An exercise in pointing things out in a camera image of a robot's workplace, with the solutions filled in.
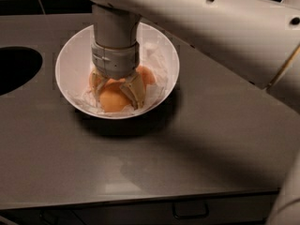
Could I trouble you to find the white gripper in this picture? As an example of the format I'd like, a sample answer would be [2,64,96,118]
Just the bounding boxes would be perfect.
[90,42,145,110]

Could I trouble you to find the orange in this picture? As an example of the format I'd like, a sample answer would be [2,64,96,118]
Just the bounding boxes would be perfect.
[99,86,130,113]
[89,70,125,95]
[137,66,156,86]

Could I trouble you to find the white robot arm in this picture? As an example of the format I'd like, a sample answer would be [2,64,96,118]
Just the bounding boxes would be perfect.
[90,0,300,113]

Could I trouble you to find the large white bowl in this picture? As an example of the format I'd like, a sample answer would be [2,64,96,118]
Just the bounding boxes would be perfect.
[55,23,180,119]

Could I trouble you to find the white crumpled paper towel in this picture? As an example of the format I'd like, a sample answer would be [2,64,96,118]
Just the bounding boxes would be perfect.
[76,43,169,118]

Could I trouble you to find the grey drawer front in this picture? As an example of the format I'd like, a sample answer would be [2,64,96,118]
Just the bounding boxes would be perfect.
[74,193,277,225]

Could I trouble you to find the black drawer handle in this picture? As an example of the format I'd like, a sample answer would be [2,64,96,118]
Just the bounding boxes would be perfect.
[172,201,210,220]

